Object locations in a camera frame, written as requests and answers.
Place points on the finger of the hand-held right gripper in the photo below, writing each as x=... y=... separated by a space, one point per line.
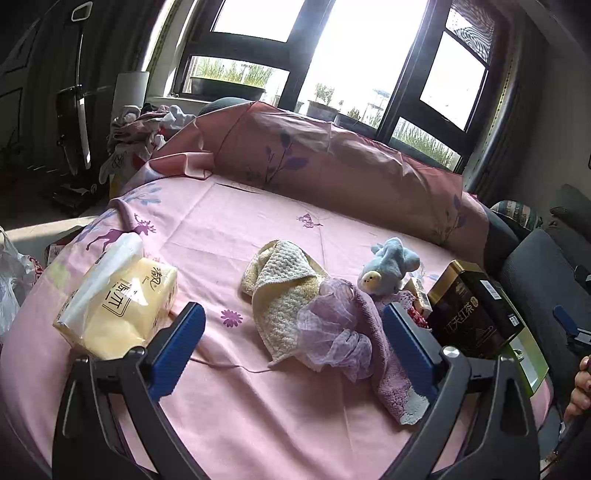
x=564 y=318

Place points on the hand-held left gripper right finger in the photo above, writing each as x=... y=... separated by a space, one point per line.
x=411 y=350

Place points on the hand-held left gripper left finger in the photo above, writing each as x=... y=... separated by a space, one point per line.
x=178 y=350

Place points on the purple knitted cloth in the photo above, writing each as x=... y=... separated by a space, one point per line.
x=391 y=392

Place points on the green box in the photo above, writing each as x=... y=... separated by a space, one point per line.
x=531 y=364

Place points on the purple mesh bath pouf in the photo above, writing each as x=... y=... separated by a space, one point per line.
x=325 y=332

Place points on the person's right hand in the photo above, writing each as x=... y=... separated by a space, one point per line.
x=579 y=392

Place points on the small cream carton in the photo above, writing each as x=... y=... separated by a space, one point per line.
x=419 y=291

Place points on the grey sofa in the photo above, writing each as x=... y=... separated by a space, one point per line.
x=531 y=267

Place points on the black tea tin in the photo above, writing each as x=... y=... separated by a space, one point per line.
x=466 y=314

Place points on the yellow tissue pack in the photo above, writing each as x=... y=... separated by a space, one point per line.
x=115 y=314

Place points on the blue plush toy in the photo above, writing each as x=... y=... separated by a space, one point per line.
x=388 y=267

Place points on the striped pillow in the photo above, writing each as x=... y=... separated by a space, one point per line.
x=517 y=213

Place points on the cream knitted towel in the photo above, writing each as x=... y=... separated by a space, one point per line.
x=281 y=300

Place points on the pink printed bed sheet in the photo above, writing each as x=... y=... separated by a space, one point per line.
x=231 y=221

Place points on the white plastic bag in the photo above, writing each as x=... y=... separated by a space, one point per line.
x=11 y=286

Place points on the dark planter with grass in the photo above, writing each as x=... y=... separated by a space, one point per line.
x=422 y=147

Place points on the grey curtain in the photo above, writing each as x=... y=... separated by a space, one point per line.
x=496 y=124

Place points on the pile of clothes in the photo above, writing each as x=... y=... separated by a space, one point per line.
x=138 y=134

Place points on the dark planter with shrubs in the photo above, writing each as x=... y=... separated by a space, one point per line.
x=353 y=122

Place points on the black upright vacuum cleaner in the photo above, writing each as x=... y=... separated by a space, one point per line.
x=74 y=129

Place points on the grey flower pot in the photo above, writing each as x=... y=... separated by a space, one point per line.
x=322 y=110

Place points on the white cylinder appliance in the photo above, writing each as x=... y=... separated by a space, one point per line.
x=131 y=92

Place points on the long black trough planter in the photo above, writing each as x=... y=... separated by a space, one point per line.
x=228 y=87

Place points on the black framed window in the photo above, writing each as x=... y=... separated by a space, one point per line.
x=295 y=50

